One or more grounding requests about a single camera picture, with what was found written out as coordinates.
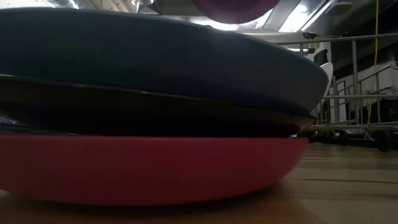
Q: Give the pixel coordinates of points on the black plate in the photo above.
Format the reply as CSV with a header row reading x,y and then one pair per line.
x,y
155,109

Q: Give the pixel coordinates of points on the blue plate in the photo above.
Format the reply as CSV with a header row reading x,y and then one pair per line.
x,y
155,56

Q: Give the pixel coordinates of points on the purple plate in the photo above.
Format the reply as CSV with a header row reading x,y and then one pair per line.
x,y
233,11

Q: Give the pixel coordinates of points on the magenta plate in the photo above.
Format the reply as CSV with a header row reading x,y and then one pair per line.
x,y
140,171

